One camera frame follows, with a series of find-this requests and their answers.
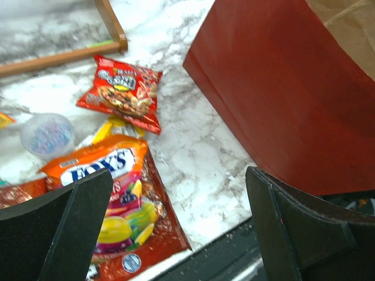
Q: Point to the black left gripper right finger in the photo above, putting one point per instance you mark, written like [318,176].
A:
[303,237]

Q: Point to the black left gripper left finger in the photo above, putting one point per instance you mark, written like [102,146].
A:
[52,237]

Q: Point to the orange Fox's candy bag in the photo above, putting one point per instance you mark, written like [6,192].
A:
[130,217]

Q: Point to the colourful candy packet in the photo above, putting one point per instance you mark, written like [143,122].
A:
[5,121]

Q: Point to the small yellow snack packet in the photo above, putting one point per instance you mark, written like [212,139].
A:
[112,126]

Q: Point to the red paper bag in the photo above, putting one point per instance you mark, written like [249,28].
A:
[294,81]

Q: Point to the orange Japanese rice cracker bag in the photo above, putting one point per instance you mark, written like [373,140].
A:
[125,90]

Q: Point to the small clear plastic jar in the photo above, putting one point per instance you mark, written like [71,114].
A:
[48,136]

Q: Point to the green yellow marker pen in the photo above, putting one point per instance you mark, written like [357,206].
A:
[100,44]

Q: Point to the wooden three-tier shelf rack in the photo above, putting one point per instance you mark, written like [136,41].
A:
[120,44]

